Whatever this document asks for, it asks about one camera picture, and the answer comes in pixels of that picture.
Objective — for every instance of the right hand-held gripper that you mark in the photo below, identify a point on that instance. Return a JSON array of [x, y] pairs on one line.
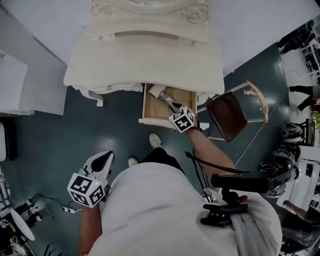
[[182, 120]]

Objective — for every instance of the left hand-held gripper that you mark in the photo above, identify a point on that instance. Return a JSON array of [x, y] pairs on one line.
[[86, 190]]

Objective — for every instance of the large cream wooden drawer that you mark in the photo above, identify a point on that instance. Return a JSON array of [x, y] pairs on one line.
[[152, 110]]

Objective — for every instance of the white hair dryer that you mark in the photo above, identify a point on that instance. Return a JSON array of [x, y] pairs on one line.
[[156, 91]]

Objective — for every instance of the person's left forearm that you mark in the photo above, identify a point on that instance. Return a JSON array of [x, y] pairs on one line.
[[91, 230]]

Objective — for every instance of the person's right forearm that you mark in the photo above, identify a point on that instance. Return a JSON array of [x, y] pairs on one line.
[[210, 150]]

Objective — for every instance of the cream dressing table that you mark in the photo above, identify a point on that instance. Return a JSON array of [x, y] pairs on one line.
[[140, 62]]

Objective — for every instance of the person's white left shoe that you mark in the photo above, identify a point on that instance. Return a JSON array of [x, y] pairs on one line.
[[133, 162]]

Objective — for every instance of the person's white shoe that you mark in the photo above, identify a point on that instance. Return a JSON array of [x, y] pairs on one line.
[[155, 140], [133, 162]]

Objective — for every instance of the person's white right shoe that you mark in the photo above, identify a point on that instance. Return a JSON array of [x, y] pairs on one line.
[[155, 140]]

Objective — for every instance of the person's black trousers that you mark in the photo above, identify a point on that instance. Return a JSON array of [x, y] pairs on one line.
[[162, 157]]

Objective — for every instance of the wooden chair brown seat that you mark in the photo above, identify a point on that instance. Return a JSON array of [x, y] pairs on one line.
[[227, 115]]

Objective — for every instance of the white power strip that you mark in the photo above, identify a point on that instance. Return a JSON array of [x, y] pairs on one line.
[[68, 209]]

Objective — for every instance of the person's white shirt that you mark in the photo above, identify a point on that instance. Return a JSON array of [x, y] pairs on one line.
[[162, 212]]

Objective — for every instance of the black white seat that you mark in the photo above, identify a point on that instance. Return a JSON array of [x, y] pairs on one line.
[[8, 140]]

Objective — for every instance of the white round table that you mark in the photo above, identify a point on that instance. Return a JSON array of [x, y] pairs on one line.
[[23, 226]]

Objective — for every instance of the white shelf cabinet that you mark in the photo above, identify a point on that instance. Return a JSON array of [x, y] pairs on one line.
[[32, 82]]

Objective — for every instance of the grey humanoid robot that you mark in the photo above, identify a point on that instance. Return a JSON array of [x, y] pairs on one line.
[[282, 160]]

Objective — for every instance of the white desk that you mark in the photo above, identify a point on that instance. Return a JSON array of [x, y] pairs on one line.
[[308, 175]]

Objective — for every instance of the black camera bar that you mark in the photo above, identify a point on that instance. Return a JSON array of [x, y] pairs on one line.
[[245, 183]]

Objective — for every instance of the black clamp mount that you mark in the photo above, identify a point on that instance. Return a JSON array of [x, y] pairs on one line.
[[222, 212]]

